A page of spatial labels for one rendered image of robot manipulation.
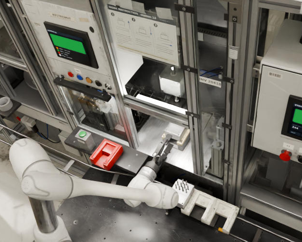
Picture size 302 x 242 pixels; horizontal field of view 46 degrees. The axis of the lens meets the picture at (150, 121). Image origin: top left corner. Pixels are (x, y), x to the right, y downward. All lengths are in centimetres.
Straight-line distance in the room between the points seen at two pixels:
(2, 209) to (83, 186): 189
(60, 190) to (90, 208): 82
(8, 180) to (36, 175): 210
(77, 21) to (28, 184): 69
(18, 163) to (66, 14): 64
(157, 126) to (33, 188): 104
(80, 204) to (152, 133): 62
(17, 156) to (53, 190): 22
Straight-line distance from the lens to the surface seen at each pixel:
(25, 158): 151
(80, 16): 156
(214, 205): 193
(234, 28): 122
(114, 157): 207
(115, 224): 217
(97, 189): 160
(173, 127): 204
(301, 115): 131
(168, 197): 170
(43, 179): 142
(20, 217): 326
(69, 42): 169
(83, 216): 225
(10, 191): 344
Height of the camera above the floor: 260
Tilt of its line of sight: 49 degrees down
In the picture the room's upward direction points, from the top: 12 degrees counter-clockwise
